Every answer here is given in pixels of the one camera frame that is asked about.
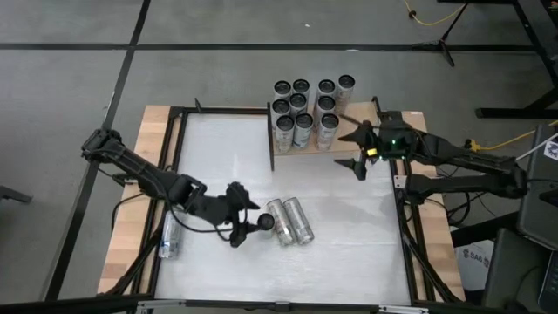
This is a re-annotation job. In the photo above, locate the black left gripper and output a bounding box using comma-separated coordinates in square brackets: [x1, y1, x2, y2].
[190, 181, 262, 249]

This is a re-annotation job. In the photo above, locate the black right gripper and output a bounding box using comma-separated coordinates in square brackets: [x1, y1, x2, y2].
[333, 111, 418, 182]

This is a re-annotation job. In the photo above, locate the white Celsius Arctic Vibe can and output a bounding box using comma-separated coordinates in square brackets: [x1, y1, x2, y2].
[291, 78, 311, 99]
[294, 112, 315, 150]
[288, 92, 309, 115]
[157, 211, 183, 260]
[255, 212, 276, 239]

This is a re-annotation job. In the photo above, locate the white Celsius Peach Vibe can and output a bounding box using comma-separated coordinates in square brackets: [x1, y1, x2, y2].
[316, 78, 337, 99]
[316, 112, 341, 152]

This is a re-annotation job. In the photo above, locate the white Celsius beverage can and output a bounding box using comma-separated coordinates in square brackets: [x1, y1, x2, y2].
[282, 196, 316, 245]
[335, 73, 357, 115]

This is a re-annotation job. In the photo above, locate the Celsius can with red band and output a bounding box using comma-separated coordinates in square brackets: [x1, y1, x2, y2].
[314, 95, 337, 121]

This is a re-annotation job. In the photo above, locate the wooden tray board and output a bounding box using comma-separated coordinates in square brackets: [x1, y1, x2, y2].
[264, 100, 389, 172]

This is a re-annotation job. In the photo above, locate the white glossy table sheet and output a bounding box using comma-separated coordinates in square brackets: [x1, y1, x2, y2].
[154, 112, 413, 306]

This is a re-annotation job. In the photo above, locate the black tripod stand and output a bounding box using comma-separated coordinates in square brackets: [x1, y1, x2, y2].
[412, 2, 470, 69]

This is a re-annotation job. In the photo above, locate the white cardboard box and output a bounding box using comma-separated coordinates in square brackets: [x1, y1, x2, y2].
[455, 239, 496, 291]

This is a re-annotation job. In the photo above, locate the grey computer case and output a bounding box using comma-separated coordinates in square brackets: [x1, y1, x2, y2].
[516, 124, 558, 249]

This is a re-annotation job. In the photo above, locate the dark grey chair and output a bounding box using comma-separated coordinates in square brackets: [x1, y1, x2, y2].
[481, 229, 550, 309]

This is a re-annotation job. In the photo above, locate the grey chair base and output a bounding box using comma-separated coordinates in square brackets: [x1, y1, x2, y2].
[0, 185, 34, 205]

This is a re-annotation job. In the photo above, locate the yellow plug with cable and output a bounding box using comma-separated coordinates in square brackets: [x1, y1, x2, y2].
[465, 117, 558, 153]

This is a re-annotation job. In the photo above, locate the thin yellow cable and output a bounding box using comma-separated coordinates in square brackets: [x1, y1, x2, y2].
[403, 0, 470, 27]

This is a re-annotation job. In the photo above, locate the black desk frame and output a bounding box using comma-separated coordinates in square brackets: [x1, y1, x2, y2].
[438, 0, 558, 121]

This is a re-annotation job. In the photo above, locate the white cable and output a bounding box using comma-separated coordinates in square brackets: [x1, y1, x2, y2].
[514, 133, 558, 162]

